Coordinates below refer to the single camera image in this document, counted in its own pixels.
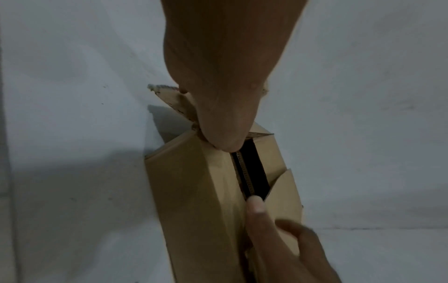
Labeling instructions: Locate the person's right hand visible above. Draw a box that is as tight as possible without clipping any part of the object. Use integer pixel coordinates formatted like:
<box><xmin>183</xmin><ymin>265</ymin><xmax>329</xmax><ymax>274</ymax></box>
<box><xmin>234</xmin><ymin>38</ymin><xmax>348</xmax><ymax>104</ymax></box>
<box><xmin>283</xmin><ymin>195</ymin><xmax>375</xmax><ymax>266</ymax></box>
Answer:
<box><xmin>245</xmin><ymin>194</ymin><xmax>343</xmax><ymax>283</ymax></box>

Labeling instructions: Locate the person's left hand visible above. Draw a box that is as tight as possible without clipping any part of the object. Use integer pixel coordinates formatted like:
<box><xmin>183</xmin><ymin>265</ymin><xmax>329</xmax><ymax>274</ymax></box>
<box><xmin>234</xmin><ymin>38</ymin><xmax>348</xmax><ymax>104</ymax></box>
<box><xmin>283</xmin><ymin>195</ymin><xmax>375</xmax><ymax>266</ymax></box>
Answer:
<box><xmin>160</xmin><ymin>0</ymin><xmax>309</xmax><ymax>153</ymax></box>

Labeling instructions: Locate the green-lined brown cardboard box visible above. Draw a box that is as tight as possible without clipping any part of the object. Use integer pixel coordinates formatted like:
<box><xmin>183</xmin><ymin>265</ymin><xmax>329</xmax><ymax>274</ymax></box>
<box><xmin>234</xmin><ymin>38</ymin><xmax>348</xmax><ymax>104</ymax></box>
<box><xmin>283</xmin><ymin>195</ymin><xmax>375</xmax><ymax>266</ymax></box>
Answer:
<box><xmin>144</xmin><ymin>84</ymin><xmax>305</xmax><ymax>283</ymax></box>

